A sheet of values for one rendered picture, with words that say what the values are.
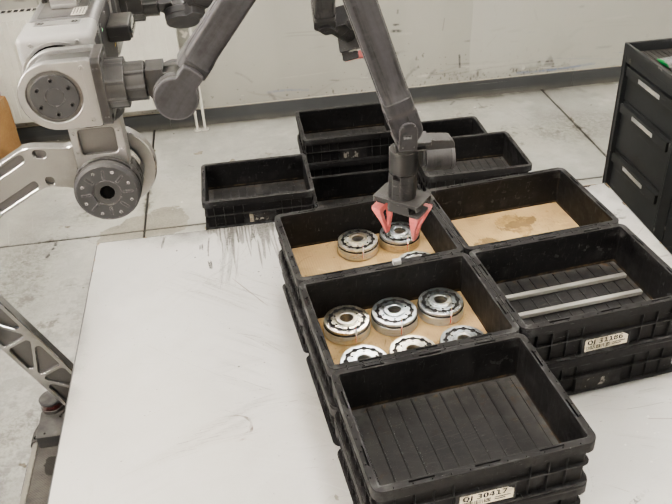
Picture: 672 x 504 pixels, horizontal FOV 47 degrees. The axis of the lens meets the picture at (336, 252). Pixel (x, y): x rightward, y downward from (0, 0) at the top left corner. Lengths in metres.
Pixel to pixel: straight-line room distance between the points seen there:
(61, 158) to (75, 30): 0.45
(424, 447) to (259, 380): 0.50
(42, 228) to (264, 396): 2.40
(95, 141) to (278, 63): 3.01
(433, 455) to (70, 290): 2.32
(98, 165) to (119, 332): 0.51
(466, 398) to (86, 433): 0.82
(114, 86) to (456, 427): 0.88
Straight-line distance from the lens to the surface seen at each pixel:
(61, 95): 1.42
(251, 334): 1.96
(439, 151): 1.53
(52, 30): 1.51
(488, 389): 1.62
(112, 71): 1.40
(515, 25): 4.93
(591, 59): 5.21
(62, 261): 3.72
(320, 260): 1.97
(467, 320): 1.78
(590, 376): 1.80
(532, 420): 1.57
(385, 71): 1.43
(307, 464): 1.65
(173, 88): 1.38
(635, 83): 3.23
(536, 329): 1.62
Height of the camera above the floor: 1.95
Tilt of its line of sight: 34 degrees down
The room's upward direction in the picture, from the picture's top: 3 degrees counter-clockwise
